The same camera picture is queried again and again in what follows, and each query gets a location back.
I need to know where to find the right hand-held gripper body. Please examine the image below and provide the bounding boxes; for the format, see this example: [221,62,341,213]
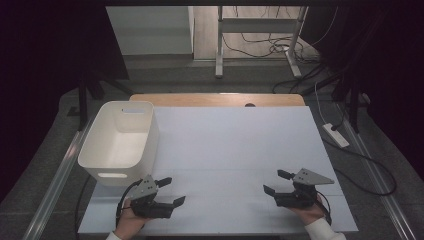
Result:
[273,167,336,210]

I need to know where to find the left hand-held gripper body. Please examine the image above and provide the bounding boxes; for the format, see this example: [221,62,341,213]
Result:
[127,174,175,220]

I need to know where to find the white plastic storage bin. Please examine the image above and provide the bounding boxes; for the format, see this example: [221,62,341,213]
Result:
[77,100,160,187]

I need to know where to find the person's right hand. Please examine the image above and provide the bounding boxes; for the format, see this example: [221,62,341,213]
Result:
[288,196,328,226]

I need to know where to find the person's left hand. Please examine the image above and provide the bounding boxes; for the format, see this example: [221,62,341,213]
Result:
[114,203,148,240]

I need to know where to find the pale blue table mat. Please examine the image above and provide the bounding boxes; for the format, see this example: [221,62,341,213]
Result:
[77,105,359,236]

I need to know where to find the white power strip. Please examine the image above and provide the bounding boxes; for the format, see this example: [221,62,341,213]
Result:
[322,122,350,149]

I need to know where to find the wooden table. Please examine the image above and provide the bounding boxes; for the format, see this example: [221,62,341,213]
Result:
[129,93,306,108]

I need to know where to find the black tripod stand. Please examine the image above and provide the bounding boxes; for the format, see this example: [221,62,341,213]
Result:
[331,66,363,134]
[68,71,134,132]

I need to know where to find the white cabinet panel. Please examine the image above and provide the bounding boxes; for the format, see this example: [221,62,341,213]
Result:
[106,5,195,56]

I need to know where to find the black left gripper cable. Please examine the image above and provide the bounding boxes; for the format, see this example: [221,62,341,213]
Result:
[114,179,144,228]

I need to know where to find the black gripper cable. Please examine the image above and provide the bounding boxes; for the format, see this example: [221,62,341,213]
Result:
[316,190,333,226]
[114,179,144,228]

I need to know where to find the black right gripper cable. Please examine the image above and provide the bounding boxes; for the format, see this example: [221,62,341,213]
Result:
[316,190,333,226]

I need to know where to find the black cable with plug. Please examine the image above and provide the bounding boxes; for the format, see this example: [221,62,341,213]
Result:
[330,99,348,132]

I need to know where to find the metal floor rail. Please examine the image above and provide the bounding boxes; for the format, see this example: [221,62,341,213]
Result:
[21,113,98,240]
[336,103,418,240]

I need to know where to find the black looped floor cable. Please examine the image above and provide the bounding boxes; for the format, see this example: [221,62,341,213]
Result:
[321,136,398,197]

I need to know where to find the tangled black floor cables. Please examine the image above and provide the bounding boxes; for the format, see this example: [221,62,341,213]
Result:
[222,6,321,63]

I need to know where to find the grey metal stand frame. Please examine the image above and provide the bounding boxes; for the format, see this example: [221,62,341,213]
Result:
[214,5,309,80]

